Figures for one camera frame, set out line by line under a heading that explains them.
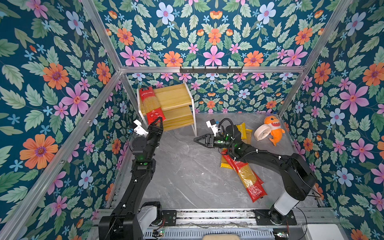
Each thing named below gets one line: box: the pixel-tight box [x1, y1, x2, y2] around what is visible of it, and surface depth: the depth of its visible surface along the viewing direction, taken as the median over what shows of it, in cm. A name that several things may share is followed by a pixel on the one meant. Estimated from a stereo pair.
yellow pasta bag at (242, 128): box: [236, 122, 247, 140], surface depth 107 cm
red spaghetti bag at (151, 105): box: [139, 86, 167, 126], surface depth 78 cm
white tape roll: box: [254, 124, 272, 142], surface depth 100 cm
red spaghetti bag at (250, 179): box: [228, 155, 268, 203], surface depth 83 cm
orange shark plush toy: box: [264, 115, 286, 147], surface depth 106 cm
